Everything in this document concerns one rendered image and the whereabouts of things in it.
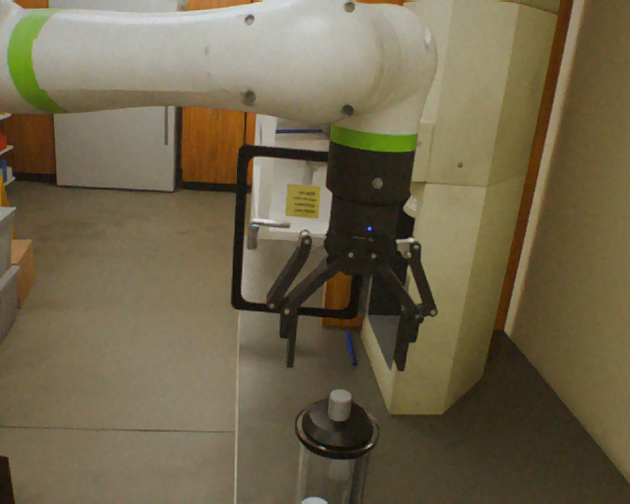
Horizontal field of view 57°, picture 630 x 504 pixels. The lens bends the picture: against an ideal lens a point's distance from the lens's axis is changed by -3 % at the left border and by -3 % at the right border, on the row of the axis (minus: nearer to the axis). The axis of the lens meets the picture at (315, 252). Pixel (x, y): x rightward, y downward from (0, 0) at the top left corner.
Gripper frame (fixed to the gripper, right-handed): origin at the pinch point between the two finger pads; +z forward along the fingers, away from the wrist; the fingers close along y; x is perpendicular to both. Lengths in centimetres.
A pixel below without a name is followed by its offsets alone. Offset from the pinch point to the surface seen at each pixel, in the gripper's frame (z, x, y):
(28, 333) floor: 128, -227, 126
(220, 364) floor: 128, -203, 22
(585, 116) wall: -25, -62, -60
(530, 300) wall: 22, -67, -60
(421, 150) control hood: -19.7, -33.3, -15.3
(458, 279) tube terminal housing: 3.1, -33.4, -25.9
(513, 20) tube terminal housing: -42, -34, -27
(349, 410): 7.4, 0.8, -1.2
